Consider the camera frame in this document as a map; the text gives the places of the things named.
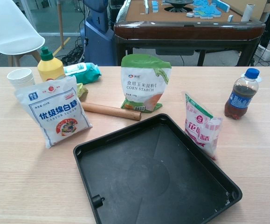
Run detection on teal wet wipes pack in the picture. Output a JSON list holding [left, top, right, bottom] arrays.
[[63, 62, 102, 85]]

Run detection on white castor sugar bag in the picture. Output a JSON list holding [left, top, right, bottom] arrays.
[[14, 76, 93, 149]]

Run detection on black baking tray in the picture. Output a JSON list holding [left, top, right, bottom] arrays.
[[73, 113, 243, 224]]

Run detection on black floor cable tangle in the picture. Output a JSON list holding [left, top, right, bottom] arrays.
[[60, 37, 89, 66]]

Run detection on white chair wooden legs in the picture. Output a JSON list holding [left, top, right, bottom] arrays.
[[0, 0, 46, 67]]

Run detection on white paper cup stack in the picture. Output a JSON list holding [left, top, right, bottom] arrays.
[[7, 68, 36, 90]]

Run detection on wooden rolling pin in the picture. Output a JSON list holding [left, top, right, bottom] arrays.
[[81, 101, 142, 121]]

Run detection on blue machine base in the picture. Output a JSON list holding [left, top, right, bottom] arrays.
[[80, 0, 117, 66]]

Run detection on green white corn starch bag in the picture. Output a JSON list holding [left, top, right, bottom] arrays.
[[120, 54, 172, 114]]

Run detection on black mahjong table centre dish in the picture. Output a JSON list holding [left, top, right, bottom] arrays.
[[164, 0, 194, 12]]

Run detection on dark wood mahjong table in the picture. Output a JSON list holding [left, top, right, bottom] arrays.
[[113, 0, 266, 67]]

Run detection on yellow bottle green cap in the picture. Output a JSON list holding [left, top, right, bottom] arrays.
[[37, 46, 66, 82]]

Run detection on small red white packet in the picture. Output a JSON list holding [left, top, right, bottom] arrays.
[[183, 91, 223, 161]]

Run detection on white paper roll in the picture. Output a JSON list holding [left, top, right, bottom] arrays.
[[241, 3, 256, 22]]

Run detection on cola bottle blue cap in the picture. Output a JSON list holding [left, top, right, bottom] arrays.
[[224, 68, 259, 120]]

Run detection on blue mahjong tile heap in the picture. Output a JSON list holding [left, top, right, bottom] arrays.
[[192, 0, 230, 19]]

